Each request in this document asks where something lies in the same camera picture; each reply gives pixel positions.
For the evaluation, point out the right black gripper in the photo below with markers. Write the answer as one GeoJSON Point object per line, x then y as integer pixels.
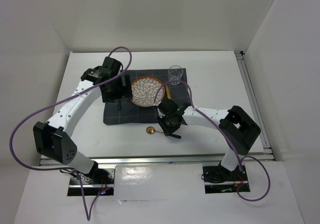
{"type": "Point", "coordinates": [167, 130]}

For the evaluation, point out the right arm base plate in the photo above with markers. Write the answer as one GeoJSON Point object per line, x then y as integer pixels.
{"type": "Point", "coordinates": [219, 180]}

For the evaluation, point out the gold spoon green handle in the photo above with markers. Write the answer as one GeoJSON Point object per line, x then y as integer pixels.
{"type": "Point", "coordinates": [151, 130]}

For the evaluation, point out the floral patterned ceramic plate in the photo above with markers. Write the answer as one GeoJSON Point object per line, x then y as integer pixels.
{"type": "Point", "coordinates": [147, 91]}

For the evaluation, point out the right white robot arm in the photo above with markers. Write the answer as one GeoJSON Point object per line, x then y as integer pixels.
{"type": "Point", "coordinates": [236, 126]}

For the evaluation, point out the clear drinking glass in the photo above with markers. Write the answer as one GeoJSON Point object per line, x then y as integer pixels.
{"type": "Point", "coordinates": [175, 73]}

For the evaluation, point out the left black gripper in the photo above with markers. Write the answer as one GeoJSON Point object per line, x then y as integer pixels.
{"type": "Point", "coordinates": [124, 91]}

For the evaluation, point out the gold fork green handle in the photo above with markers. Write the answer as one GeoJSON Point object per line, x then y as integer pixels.
{"type": "Point", "coordinates": [119, 103]}

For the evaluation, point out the aluminium front rail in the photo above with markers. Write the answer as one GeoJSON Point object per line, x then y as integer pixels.
{"type": "Point", "coordinates": [160, 159]}

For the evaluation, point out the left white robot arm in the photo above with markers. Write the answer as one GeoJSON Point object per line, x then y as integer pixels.
{"type": "Point", "coordinates": [53, 138]}

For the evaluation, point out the dark grey checked napkin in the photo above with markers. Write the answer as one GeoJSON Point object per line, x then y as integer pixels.
{"type": "Point", "coordinates": [131, 113]}

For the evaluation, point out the gold knife green handle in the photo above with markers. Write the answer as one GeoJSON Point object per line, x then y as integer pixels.
{"type": "Point", "coordinates": [168, 92]}

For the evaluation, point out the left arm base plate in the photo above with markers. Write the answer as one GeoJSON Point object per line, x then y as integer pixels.
{"type": "Point", "coordinates": [103, 184]}

